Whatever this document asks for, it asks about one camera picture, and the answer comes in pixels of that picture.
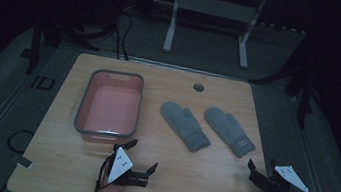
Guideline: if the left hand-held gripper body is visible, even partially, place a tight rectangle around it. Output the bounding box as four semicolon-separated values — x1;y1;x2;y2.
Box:
107;145;154;190

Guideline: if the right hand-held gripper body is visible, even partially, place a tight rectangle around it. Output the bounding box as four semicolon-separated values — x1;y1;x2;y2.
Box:
247;159;313;192

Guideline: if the pink basin with grey rim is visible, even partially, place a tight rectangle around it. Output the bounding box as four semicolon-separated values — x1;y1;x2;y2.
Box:
71;65;146;149

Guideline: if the grey mitten with cuff label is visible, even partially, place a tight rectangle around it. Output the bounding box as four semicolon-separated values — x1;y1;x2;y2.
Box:
198;105;262;161

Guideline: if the plain grey mitten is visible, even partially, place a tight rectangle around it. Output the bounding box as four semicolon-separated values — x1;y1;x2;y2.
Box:
154;99;217;156

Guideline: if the black tripod stand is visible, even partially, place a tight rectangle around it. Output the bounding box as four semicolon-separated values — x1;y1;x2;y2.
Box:
243;58;321;131
17;9;104;85

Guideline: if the grey tape piece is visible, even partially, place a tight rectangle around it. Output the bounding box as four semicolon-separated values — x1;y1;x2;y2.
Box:
9;152;35;170

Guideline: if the white metal stand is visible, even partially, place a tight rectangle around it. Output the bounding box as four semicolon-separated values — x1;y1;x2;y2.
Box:
161;0;270;72

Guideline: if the left hand-held gripper cable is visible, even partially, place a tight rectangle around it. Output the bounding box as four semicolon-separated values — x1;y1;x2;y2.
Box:
93;150;118;192

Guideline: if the black floor cable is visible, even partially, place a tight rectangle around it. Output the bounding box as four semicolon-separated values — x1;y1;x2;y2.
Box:
110;10;137;62

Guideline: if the black looped cable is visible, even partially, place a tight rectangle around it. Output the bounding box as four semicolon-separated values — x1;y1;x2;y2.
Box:
5;127;36;156

